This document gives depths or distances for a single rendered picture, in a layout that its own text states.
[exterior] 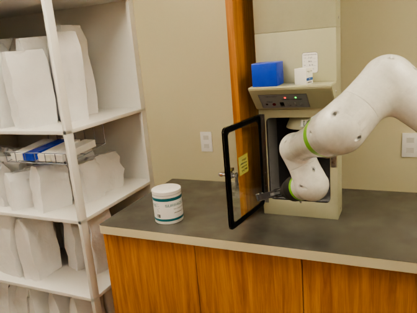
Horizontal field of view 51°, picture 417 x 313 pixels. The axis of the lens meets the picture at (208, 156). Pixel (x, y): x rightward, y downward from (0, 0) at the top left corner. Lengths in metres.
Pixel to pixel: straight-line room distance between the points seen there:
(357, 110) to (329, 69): 0.75
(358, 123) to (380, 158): 1.23
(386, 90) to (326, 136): 0.17
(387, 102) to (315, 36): 0.76
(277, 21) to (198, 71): 0.74
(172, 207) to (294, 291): 0.61
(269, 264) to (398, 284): 0.46
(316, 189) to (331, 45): 0.60
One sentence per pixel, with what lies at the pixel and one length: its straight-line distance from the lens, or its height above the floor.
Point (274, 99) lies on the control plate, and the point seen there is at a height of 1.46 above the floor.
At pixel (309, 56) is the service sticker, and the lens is 1.79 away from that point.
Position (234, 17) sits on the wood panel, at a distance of 1.80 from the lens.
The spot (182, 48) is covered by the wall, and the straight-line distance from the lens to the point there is 2.47.
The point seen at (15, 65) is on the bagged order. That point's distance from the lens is 2.31.
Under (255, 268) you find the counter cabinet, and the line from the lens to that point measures 1.80.
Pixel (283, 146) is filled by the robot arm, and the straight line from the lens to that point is 1.44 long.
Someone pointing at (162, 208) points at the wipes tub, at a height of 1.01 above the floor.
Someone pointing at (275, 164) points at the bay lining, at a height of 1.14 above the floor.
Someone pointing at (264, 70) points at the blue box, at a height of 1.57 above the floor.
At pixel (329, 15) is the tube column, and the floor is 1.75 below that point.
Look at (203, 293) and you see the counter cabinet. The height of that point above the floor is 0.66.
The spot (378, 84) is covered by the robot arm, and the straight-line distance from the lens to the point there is 1.08.
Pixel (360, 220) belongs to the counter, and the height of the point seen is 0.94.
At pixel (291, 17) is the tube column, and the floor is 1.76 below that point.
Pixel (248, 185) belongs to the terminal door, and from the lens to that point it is 1.79.
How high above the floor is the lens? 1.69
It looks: 14 degrees down
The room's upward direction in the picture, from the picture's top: 5 degrees counter-clockwise
